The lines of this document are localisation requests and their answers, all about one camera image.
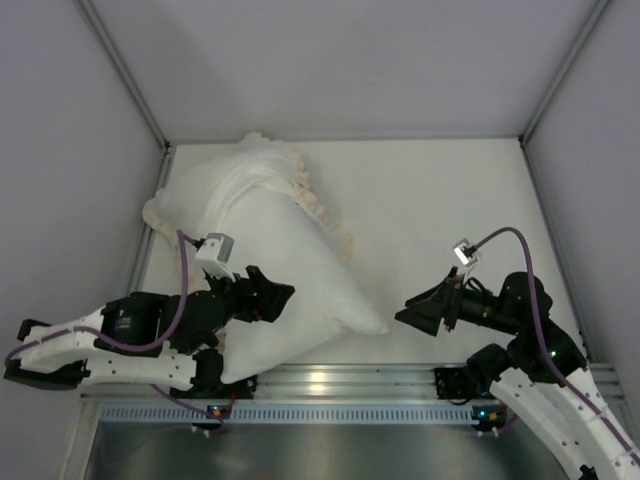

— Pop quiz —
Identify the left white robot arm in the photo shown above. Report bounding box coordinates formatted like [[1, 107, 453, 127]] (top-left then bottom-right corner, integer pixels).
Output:
[[4, 266, 295, 399]]

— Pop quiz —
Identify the left aluminium frame post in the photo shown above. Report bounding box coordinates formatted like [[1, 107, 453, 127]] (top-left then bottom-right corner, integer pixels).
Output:
[[73, 0, 171, 152]]

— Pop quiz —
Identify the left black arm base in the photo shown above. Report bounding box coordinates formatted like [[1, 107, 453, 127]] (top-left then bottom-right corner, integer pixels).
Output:
[[169, 372, 257, 400]]

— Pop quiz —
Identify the white pillowcase with cream ruffle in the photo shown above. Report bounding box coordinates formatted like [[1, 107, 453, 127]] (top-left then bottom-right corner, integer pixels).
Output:
[[142, 132, 353, 262]]

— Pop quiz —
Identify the aluminium mounting rail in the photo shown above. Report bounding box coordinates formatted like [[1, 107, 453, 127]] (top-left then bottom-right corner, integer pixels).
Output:
[[79, 363, 626, 401]]

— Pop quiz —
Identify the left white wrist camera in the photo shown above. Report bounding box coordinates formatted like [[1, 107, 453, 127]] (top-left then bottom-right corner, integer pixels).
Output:
[[195, 233, 234, 278]]

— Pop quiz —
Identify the aluminium frame post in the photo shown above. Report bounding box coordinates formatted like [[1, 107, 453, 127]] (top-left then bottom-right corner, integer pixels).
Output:
[[518, 0, 615, 150], [73, 0, 171, 152]]

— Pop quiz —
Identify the right aluminium frame post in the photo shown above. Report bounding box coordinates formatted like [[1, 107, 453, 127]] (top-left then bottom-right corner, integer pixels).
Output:
[[518, 0, 615, 150]]

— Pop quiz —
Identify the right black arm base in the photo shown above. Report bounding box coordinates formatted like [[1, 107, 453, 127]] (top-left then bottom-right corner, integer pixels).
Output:
[[434, 366, 499, 406]]

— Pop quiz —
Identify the white pillow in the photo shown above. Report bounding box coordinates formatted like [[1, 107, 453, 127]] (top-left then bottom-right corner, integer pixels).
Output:
[[222, 187, 390, 384]]

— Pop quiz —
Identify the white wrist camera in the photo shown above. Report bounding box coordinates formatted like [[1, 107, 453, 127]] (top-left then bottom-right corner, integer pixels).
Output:
[[453, 239, 480, 276], [195, 233, 234, 278]]

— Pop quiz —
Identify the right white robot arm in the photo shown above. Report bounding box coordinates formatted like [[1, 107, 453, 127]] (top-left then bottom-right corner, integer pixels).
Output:
[[395, 268, 639, 479]]

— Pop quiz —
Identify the perforated grey cable duct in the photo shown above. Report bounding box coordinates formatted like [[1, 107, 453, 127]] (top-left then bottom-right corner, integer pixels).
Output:
[[100, 403, 506, 426]]

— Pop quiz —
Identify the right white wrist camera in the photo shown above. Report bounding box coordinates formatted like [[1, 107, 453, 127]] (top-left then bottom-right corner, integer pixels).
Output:
[[453, 239, 480, 276]]

